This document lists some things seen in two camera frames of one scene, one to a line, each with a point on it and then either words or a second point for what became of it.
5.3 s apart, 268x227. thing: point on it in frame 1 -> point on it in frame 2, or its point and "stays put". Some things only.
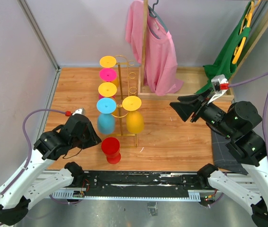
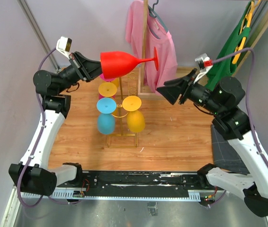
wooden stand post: x=144 y=41 stays put
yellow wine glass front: x=135 y=119 stays put
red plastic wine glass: x=111 y=147 -> x=117 y=64
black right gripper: x=189 y=102 -> x=172 y=93
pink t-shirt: x=161 y=63 stays put
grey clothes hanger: x=152 y=13 stays put
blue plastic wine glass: x=106 y=107 stays put
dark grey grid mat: x=223 y=159 stays put
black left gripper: x=94 y=138 -> x=86 y=69
